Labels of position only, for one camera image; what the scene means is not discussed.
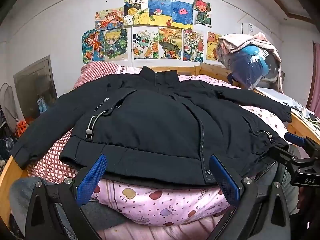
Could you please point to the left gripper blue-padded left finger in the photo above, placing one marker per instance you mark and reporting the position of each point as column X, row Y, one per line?
column 43, row 220

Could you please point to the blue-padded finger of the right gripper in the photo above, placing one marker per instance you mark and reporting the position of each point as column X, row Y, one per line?
column 294, row 139

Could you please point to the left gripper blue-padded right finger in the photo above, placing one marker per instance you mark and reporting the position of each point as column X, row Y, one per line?
column 255, row 212

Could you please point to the black winter jacket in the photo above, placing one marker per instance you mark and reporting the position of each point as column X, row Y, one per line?
column 80, row 151

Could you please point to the red checkered pillow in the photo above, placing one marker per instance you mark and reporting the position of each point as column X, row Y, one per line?
column 48, row 135

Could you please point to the bagged bedding bundle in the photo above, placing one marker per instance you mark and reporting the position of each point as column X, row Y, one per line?
column 250, row 59

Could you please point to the pink apple-print quilt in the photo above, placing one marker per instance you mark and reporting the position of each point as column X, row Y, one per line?
column 162, row 204

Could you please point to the standing electric fan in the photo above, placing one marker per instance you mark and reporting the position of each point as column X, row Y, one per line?
column 8, row 103

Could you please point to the yellow bear drawing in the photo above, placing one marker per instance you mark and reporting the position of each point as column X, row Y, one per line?
column 212, row 40

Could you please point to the red 2024 festive drawing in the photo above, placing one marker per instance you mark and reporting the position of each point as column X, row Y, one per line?
column 193, row 46

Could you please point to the red-haired green-coat figure drawing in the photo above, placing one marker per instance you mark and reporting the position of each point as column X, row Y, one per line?
column 203, row 10

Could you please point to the landscape dinosaur drawing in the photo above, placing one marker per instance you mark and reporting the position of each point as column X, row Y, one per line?
column 170, row 43

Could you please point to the blue sea beach drawing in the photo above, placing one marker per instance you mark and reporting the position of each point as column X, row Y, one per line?
column 170, row 13

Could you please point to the mermaid girl drawing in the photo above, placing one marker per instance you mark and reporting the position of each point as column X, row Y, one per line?
column 92, row 46

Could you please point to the oranges and cup drawing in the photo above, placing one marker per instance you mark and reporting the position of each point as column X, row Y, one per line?
column 145, row 43

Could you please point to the blond boy drawing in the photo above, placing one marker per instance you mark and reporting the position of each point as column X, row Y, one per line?
column 115, row 44

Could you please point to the orange-haired girl drawing top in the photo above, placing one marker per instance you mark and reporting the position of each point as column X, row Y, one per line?
column 109, row 19

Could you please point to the moon and stars drawing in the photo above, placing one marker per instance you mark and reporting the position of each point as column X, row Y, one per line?
column 136, row 12

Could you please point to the wooden bed frame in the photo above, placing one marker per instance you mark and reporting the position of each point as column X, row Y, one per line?
column 12, row 172

